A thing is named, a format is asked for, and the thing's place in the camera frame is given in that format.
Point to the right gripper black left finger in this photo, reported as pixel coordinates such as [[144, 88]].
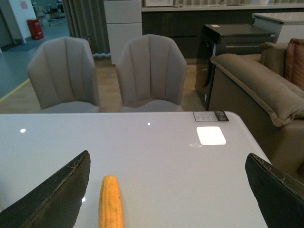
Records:
[[56, 202]]

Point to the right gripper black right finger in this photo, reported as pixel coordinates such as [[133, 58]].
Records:
[[280, 197]]

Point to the yellow corn cob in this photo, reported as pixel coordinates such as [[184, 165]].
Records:
[[110, 211]]

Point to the black white table label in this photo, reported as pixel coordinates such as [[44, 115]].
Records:
[[210, 116]]

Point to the beige sofa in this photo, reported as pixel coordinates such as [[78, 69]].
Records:
[[254, 87]]

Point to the brown leather cushion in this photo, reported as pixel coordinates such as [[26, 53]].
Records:
[[294, 63]]

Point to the left beige dining chair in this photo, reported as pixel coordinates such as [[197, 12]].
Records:
[[63, 75]]

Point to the beige dining chair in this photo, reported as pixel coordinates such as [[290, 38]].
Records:
[[151, 73], [63, 75]]

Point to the right beige dining chair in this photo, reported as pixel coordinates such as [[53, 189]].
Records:
[[151, 73]]

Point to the black appliance box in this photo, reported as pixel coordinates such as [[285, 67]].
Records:
[[217, 39]]

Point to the red fire equipment box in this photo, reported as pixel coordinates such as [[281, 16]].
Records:
[[35, 29]]

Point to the grey curtain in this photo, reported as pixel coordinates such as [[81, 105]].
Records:
[[86, 19]]

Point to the white drawer cabinet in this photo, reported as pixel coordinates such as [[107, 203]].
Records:
[[124, 22]]

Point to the dark kitchen counter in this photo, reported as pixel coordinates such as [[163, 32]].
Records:
[[184, 25]]

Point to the white microwave oven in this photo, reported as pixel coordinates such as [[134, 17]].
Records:
[[158, 3]]

